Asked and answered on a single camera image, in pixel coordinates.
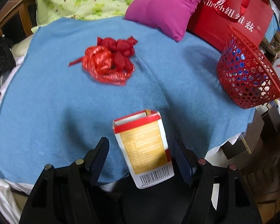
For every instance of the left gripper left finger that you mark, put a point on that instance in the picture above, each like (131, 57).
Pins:
(89, 168)

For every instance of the red mesh waste basket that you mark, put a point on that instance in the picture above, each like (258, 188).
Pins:
(245, 73)

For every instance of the red white medicine box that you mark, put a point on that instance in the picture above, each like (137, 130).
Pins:
(142, 139)

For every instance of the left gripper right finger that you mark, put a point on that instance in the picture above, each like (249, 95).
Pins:
(192, 168)

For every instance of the red plastic bag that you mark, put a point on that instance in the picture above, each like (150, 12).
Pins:
(109, 61)

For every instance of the black fuzzy garment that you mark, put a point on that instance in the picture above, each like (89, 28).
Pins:
(7, 61)

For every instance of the blue bed blanket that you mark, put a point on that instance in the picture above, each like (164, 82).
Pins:
(54, 113)

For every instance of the magenta pillow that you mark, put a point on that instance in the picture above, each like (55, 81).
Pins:
(170, 16)

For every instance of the wooden headboard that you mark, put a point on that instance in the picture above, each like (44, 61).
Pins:
(17, 18)

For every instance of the red paper gift bag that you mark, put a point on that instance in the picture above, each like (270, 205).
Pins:
(212, 19)

